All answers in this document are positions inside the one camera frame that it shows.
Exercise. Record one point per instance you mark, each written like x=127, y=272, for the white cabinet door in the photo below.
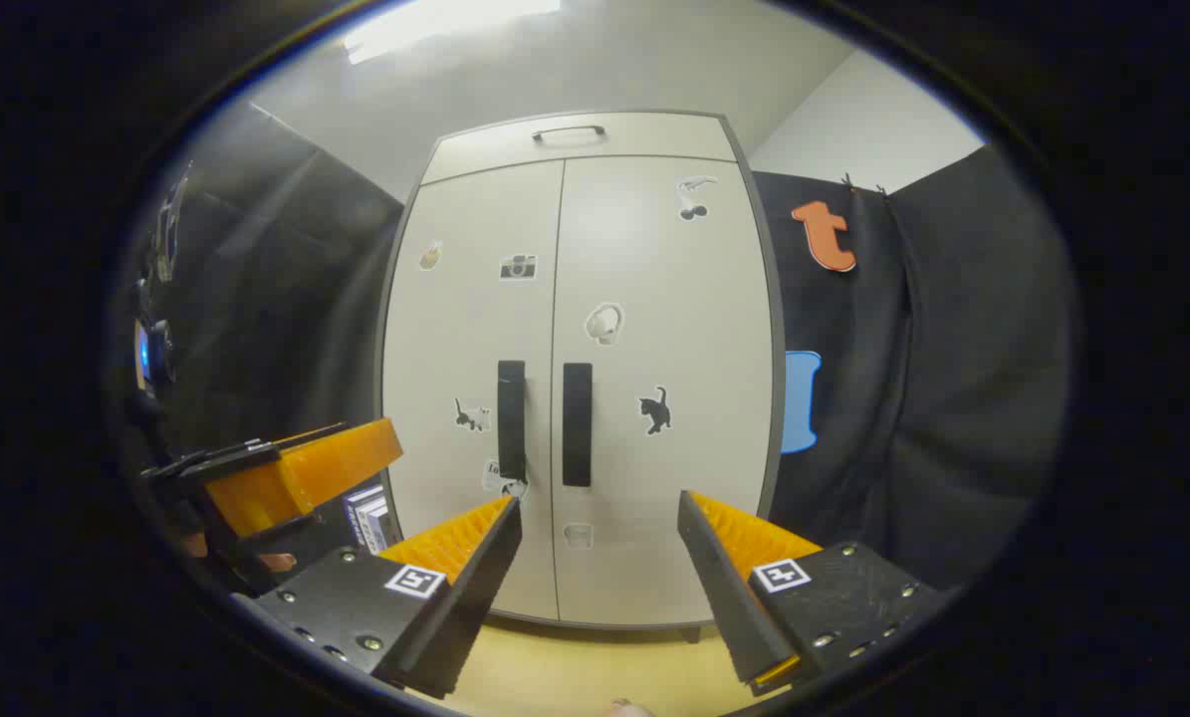
x=674, y=299
x=455, y=329

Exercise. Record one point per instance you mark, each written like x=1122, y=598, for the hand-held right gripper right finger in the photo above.
x=724, y=597

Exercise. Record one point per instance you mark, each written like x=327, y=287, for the white double-door shoe cabinet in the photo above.
x=634, y=139

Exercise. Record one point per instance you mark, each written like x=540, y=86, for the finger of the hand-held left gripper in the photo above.
x=326, y=463

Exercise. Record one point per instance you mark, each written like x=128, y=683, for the black backdrop cloth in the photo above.
x=953, y=398
x=276, y=299

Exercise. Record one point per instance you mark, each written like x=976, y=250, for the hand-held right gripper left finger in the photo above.
x=475, y=597

